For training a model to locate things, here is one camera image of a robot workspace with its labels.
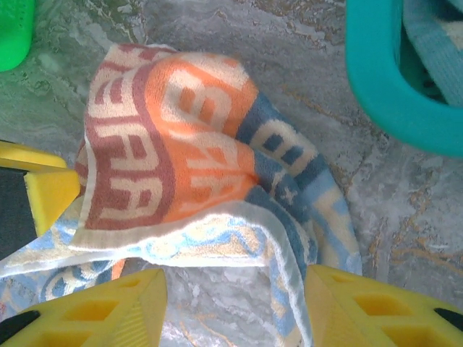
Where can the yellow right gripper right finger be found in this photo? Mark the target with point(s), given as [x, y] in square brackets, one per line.
[336, 307]

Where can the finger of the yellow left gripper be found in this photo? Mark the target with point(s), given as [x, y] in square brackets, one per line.
[50, 195]

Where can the light blue red bow towel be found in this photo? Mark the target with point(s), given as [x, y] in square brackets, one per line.
[430, 43]

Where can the orange blue lettered towel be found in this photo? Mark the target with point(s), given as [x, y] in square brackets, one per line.
[188, 144]

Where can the teal plastic basket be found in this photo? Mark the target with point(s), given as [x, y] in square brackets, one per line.
[372, 72]

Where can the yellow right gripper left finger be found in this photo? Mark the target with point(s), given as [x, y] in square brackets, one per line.
[144, 311]

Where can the green plastic basket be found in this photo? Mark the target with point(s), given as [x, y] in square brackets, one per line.
[12, 32]

